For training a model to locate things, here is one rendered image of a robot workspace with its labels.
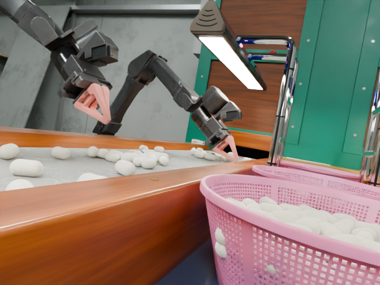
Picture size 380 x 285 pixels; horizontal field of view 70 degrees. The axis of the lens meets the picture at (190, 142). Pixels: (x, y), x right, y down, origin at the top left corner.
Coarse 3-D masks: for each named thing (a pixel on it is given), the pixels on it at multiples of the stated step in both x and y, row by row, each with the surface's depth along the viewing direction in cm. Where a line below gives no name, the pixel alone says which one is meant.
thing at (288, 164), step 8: (288, 168) 88; (296, 168) 85; (304, 168) 83; (312, 168) 105; (320, 168) 104; (328, 168) 103; (336, 176) 81; (344, 176) 80; (352, 176) 81; (344, 184) 82
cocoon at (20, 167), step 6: (12, 162) 29; (18, 162) 29; (24, 162) 29; (30, 162) 30; (36, 162) 30; (12, 168) 29; (18, 168) 29; (24, 168) 29; (30, 168) 29; (36, 168) 30; (42, 168) 30; (18, 174) 29; (24, 174) 29; (30, 174) 30; (36, 174) 30
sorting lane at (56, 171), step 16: (0, 160) 36; (48, 160) 41; (64, 160) 44; (80, 160) 46; (96, 160) 49; (176, 160) 71; (192, 160) 77; (208, 160) 85; (240, 160) 109; (0, 176) 28; (16, 176) 29; (48, 176) 31; (64, 176) 33; (112, 176) 37
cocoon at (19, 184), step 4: (16, 180) 21; (20, 180) 21; (24, 180) 21; (8, 184) 21; (12, 184) 20; (16, 184) 20; (20, 184) 20; (24, 184) 20; (28, 184) 21; (32, 184) 22; (8, 188) 20; (12, 188) 20; (16, 188) 20; (20, 188) 20
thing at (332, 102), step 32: (224, 0) 142; (256, 0) 135; (288, 0) 129; (320, 0) 122; (352, 0) 118; (256, 32) 135; (288, 32) 128; (320, 32) 123; (352, 32) 118; (256, 64) 134; (320, 64) 122; (352, 64) 117; (256, 96) 134; (320, 96) 122; (352, 96) 116; (256, 128) 133; (288, 128) 126; (320, 128) 121; (352, 128) 115
